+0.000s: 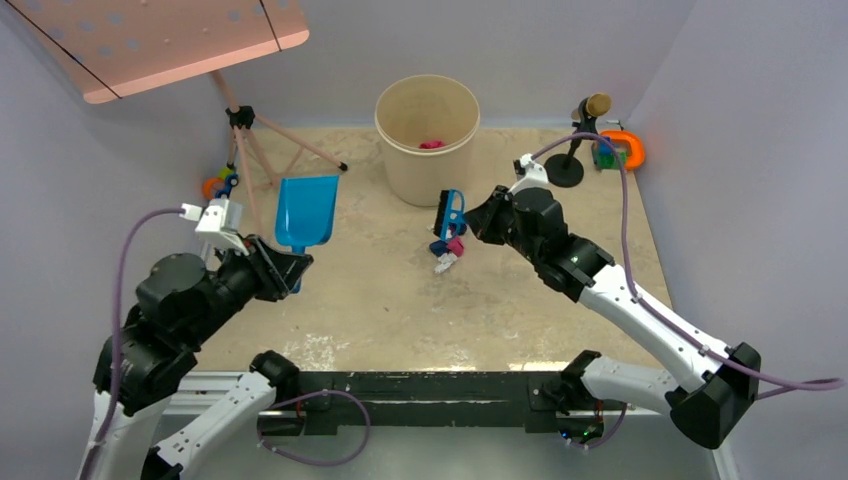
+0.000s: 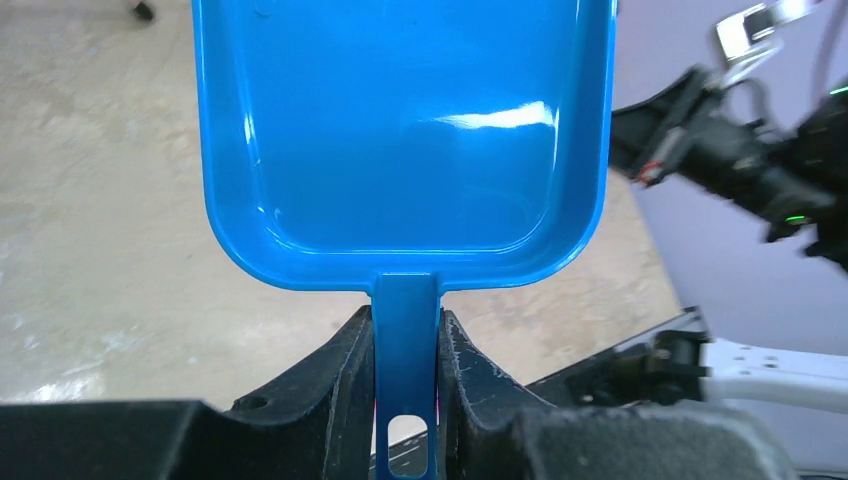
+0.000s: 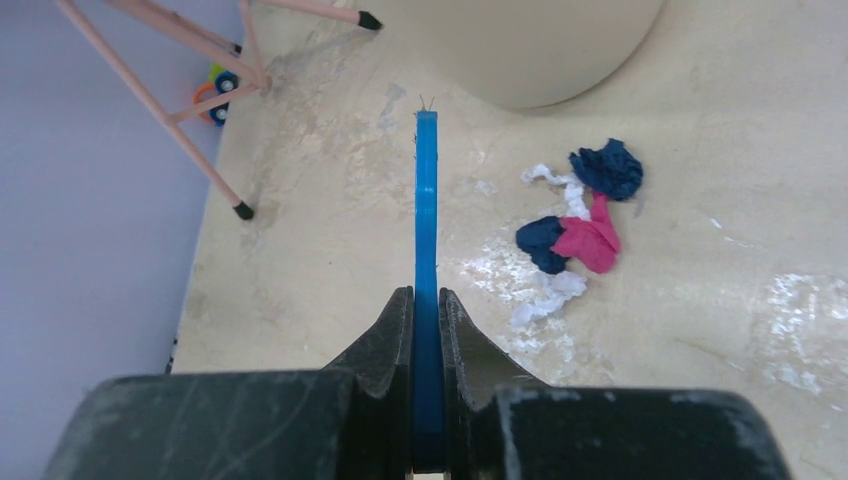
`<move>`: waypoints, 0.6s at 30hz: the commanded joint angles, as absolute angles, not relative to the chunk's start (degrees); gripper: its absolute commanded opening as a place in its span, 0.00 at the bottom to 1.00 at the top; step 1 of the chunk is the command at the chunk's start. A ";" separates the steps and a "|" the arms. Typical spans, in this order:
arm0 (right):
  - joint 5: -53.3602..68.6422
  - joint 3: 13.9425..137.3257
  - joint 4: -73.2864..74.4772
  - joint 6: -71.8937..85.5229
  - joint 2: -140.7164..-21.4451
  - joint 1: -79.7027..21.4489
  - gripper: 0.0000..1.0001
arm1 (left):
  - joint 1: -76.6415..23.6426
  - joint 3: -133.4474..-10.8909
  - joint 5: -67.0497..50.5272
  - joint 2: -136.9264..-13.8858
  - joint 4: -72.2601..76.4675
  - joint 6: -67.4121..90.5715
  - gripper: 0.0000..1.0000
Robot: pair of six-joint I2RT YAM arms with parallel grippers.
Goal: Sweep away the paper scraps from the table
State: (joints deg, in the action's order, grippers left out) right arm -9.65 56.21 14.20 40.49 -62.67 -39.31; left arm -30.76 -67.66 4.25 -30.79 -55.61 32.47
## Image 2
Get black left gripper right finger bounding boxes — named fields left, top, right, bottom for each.
left=437, top=311, right=795, bottom=480

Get blue dustpan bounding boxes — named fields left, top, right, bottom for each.
left=191, top=0, right=618, bottom=479

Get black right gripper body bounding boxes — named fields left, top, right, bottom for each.
left=609, top=67, right=835, bottom=225

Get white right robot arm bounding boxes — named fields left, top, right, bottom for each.
left=591, top=67, right=847, bottom=413

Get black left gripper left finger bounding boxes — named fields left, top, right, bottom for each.
left=1, top=306, right=375, bottom=479

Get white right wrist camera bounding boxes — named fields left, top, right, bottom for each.
left=713, top=0, right=819, bottom=89

